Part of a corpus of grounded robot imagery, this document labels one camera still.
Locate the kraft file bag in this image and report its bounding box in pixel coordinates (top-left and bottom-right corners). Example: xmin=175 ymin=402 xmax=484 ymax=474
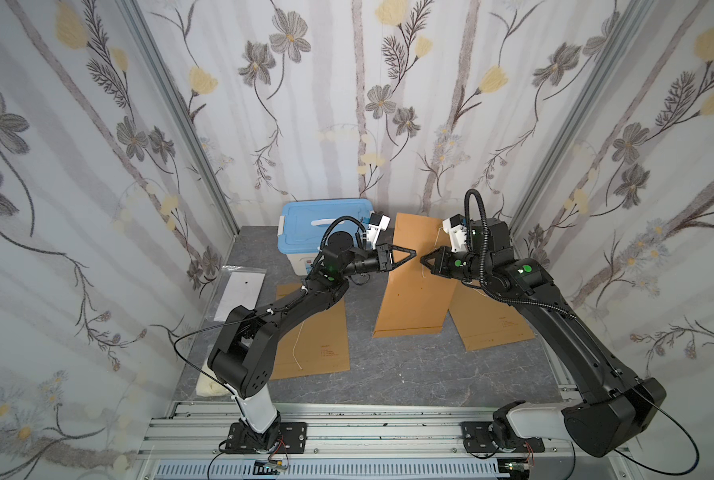
xmin=449 ymin=285 xmax=536 ymax=352
xmin=271 ymin=299 xmax=351 ymax=380
xmin=373 ymin=213 xmax=455 ymax=338

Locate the white string of bag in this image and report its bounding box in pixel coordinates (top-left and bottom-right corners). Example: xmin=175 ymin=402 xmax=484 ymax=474
xmin=290 ymin=314 xmax=307 ymax=371
xmin=421 ymin=227 xmax=445 ymax=281

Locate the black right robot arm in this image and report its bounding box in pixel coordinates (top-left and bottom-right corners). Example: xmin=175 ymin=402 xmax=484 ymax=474
xmin=421 ymin=189 xmax=666 ymax=458

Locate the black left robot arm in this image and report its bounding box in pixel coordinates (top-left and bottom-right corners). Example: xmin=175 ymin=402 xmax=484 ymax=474
xmin=199 ymin=215 xmax=416 ymax=435

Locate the clear plastic zip bag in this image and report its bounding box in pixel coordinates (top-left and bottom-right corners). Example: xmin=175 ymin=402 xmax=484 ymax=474
xmin=209 ymin=265 xmax=266 ymax=323

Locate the bag of white material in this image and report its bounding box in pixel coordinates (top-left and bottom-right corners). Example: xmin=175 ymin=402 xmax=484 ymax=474
xmin=195 ymin=361 xmax=235 ymax=398

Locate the blue lid storage box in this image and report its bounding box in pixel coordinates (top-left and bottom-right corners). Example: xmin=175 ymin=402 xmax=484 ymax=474
xmin=278 ymin=199 xmax=373 ymax=276

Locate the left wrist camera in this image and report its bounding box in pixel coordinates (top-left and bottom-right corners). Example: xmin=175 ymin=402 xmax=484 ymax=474
xmin=364 ymin=212 xmax=391 ymax=250

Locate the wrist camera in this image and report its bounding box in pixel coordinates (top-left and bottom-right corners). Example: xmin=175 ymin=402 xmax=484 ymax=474
xmin=442 ymin=214 xmax=469 ymax=253
xmin=364 ymin=212 xmax=391 ymax=250

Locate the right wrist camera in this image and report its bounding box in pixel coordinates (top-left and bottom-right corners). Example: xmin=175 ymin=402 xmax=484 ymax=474
xmin=442 ymin=214 xmax=469 ymax=253

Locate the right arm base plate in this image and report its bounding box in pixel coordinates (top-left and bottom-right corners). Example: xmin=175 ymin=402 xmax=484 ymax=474
xmin=460 ymin=421 xmax=546 ymax=455

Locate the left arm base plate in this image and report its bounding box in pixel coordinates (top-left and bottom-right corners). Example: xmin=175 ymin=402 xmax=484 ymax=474
xmin=219 ymin=422 xmax=308 ymax=455

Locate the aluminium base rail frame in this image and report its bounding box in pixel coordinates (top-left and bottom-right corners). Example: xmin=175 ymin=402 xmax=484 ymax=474
xmin=134 ymin=401 xmax=634 ymax=480

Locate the white slotted cable duct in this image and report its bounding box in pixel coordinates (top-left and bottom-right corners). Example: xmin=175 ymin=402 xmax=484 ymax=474
xmin=149 ymin=458 xmax=510 ymax=479

